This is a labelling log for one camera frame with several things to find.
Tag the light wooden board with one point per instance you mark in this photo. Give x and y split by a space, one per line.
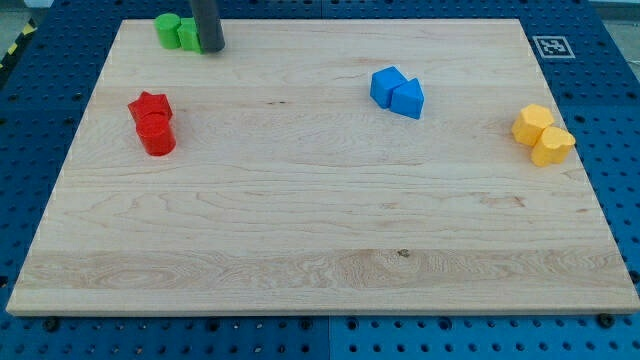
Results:
291 192

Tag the blue cube block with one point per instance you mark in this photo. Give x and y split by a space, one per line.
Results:
383 83

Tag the blue triangular block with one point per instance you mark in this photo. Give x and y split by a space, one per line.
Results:
408 99

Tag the red cylinder block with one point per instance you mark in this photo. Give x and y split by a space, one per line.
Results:
156 135

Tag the red star block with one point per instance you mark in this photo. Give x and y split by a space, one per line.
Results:
148 103

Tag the green cube block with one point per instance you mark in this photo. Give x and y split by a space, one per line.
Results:
189 36

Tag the green cylinder block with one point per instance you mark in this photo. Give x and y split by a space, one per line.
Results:
166 26

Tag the yellow hexagon block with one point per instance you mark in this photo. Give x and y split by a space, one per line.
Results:
531 121

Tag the yellow heart block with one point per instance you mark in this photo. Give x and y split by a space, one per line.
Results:
552 147

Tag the white fiducial marker tag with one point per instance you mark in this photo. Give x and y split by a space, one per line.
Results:
553 47

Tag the black bolt left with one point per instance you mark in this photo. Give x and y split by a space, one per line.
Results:
51 324

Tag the black bolt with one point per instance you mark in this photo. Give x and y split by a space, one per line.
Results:
605 320
51 324

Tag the black bolt right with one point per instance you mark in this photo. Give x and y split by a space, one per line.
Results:
605 320

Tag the yellow black hazard tape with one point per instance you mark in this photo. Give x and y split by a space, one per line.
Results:
18 47

